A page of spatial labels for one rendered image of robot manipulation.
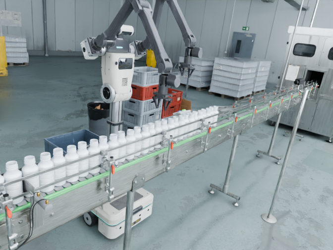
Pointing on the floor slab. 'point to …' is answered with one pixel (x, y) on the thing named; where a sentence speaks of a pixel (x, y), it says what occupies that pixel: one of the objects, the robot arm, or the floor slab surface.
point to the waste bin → (98, 117)
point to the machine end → (311, 111)
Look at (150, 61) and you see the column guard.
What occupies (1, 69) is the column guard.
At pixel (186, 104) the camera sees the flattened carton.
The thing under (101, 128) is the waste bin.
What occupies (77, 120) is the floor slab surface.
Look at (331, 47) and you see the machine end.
